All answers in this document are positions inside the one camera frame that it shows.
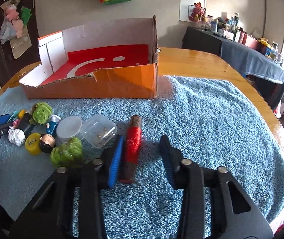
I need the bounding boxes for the red plush toy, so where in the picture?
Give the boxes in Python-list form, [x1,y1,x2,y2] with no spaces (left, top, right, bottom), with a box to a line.
[188,2,206,23]

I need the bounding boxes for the side table with blue cloth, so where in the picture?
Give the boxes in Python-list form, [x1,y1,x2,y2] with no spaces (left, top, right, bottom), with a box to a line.
[182,26,284,110]

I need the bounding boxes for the green plush on door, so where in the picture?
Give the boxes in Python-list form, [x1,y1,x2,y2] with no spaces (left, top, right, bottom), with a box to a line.
[20,7,32,26]

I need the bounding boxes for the white figure piece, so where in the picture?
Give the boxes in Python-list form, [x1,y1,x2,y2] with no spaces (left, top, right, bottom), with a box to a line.
[8,129,26,147]

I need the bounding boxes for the orange cardboard box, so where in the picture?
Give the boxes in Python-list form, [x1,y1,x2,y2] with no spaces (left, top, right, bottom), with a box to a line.
[20,17,159,99]

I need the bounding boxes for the teal thread snips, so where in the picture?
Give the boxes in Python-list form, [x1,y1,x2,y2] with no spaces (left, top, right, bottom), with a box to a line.
[7,110,20,123]

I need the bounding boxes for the pink plush pig toys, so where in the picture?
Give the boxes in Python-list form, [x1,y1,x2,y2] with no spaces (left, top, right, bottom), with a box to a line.
[5,4,24,38]

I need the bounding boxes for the yellow bottle cap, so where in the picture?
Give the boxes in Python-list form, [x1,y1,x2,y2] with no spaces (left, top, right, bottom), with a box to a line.
[25,133,42,155]

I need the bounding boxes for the round white plastic container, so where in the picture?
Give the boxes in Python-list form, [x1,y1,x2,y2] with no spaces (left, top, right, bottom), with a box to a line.
[56,116,83,143]

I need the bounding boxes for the blue terry towel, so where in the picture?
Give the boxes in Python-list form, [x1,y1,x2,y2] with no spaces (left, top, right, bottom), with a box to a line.
[0,76,284,238]

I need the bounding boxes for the yellow small toy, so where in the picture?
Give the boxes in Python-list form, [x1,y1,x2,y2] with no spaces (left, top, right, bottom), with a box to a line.
[17,110,26,119]

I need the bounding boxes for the small doll figure black hair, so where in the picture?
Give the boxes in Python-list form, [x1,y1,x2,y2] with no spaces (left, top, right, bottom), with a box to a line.
[39,114,62,154]

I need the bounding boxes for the clear plastic bag on door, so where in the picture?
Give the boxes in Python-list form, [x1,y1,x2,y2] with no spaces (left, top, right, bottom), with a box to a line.
[0,20,16,45]

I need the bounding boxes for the wooden stick with red thread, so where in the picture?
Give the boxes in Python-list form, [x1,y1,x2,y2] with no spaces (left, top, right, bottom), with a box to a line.
[119,115,142,184]

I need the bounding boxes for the green fuzzy ball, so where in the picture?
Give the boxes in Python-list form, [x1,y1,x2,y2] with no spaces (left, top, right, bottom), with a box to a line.
[29,102,53,125]
[50,137,83,168]

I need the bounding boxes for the clear square plastic box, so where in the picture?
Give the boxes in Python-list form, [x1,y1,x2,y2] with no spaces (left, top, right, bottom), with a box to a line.
[80,114,118,148]

